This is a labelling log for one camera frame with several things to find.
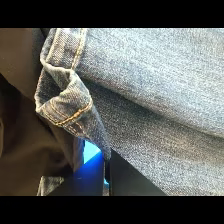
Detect blue jeans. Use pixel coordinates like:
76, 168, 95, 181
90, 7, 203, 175
33, 27, 224, 197

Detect brown garment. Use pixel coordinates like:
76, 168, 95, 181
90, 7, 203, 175
0, 27, 86, 197

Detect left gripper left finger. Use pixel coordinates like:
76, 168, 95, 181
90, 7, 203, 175
49, 151, 107, 197

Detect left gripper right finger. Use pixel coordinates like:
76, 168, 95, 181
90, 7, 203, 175
109, 149, 167, 197

